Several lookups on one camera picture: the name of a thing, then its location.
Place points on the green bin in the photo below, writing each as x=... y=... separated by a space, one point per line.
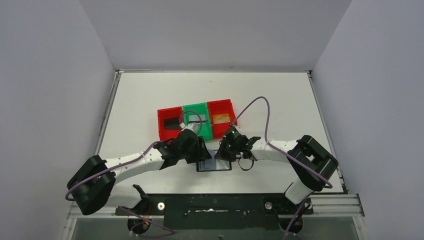
x=199 y=109

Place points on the gold card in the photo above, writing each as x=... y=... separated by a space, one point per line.
x=221 y=118

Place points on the black card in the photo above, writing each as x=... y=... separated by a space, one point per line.
x=171 y=123

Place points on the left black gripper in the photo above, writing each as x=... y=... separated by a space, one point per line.
x=202 y=149

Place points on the silver card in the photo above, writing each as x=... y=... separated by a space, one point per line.
x=197 y=119

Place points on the black leather card holder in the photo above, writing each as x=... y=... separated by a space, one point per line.
x=213 y=164

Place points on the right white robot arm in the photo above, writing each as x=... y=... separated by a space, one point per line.
x=311 y=162

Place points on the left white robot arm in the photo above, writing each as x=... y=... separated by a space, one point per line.
x=92 y=186

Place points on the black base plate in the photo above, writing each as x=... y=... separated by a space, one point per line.
x=218 y=211

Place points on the red bin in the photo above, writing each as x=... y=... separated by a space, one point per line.
x=220 y=107
x=167 y=113

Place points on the aluminium frame rail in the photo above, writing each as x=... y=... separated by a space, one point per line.
x=335 y=217

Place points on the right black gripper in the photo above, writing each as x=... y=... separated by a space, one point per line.
x=221 y=151

